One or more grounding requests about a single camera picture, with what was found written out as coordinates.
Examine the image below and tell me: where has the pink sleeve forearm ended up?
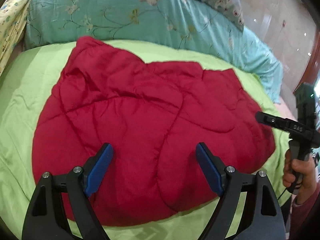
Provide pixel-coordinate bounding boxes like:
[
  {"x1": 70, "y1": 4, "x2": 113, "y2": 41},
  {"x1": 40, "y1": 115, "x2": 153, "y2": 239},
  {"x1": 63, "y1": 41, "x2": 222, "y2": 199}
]
[{"x1": 289, "y1": 183, "x2": 319, "y2": 239}]

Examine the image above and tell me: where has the red padded jacket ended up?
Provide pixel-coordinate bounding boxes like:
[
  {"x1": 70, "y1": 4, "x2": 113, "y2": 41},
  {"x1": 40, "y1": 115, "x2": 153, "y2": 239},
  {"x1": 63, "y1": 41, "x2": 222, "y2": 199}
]
[{"x1": 32, "y1": 36, "x2": 275, "y2": 226}]

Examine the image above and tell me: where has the yellow floral blanket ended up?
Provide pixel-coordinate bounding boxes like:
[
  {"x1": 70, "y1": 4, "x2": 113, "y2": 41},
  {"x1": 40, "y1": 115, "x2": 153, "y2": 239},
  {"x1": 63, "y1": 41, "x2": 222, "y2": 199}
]
[{"x1": 1, "y1": 0, "x2": 31, "y2": 72}]

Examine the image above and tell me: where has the teal floral quilt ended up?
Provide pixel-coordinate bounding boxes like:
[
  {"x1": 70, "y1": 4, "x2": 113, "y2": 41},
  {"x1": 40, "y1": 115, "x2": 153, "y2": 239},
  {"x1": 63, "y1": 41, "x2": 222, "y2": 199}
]
[{"x1": 25, "y1": 0, "x2": 283, "y2": 102}]

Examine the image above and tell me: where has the light green bed sheet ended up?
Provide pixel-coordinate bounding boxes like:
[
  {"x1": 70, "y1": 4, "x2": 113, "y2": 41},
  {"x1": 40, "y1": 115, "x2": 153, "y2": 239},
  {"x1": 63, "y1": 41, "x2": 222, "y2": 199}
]
[{"x1": 1, "y1": 40, "x2": 289, "y2": 239}]

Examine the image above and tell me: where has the person's right hand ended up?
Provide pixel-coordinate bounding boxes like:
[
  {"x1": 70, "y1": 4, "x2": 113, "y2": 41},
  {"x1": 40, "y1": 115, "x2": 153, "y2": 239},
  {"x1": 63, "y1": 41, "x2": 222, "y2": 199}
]
[{"x1": 282, "y1": 149, "x2": 318, "y2": 205}]

